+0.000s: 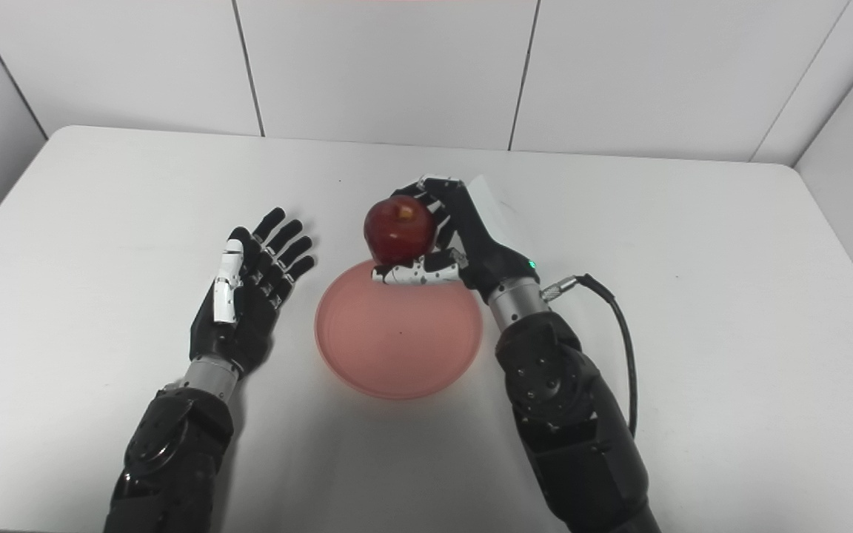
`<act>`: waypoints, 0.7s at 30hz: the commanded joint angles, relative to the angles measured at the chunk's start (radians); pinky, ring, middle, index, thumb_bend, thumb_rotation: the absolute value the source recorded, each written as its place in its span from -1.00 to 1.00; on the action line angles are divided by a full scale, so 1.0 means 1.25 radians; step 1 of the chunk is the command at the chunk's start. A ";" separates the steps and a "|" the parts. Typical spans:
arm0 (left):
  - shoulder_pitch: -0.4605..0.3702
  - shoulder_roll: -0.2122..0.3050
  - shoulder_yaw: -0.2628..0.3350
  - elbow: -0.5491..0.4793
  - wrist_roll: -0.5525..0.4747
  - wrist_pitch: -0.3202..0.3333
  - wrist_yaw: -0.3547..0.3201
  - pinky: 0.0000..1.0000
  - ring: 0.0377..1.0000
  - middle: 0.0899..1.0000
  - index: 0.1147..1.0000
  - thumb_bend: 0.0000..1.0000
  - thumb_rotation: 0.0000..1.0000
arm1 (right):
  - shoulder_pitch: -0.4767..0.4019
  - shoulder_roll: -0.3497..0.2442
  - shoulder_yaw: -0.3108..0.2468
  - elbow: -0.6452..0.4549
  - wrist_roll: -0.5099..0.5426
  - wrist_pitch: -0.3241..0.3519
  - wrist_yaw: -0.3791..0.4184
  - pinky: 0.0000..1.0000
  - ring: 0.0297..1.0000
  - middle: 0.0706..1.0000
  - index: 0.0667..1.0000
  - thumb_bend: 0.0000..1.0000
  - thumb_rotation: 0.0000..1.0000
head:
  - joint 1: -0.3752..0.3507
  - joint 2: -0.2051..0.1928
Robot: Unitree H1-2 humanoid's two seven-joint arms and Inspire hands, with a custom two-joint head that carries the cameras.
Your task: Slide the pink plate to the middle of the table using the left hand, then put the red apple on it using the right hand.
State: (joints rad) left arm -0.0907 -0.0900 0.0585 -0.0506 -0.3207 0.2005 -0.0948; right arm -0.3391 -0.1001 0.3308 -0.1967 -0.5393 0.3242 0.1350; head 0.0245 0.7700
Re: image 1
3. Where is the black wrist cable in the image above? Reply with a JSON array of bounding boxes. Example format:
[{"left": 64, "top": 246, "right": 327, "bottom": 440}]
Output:
[{"left": 539, "top": 274, "right": 639, "bottom": 438}]

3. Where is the red apple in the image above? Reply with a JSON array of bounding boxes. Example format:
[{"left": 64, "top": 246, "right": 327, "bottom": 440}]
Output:
[{"left": 364, "top": 195, "right": 437, "bottom": 267}]

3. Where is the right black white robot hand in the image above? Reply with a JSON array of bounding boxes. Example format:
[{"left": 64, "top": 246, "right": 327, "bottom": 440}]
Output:
[{"left": 372, "top": 175, "right": 541, "bottom": 305}]

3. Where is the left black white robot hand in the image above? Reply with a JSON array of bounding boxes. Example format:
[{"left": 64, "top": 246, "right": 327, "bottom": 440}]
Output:
[{"left": 189, "top": 207, "right": 316, "bottom": 381}]

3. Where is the pink round plate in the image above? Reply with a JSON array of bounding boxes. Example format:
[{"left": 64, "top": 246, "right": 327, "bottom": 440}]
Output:
[{"left": 314, "top": 259, "right": 484, "bottom": 401}]

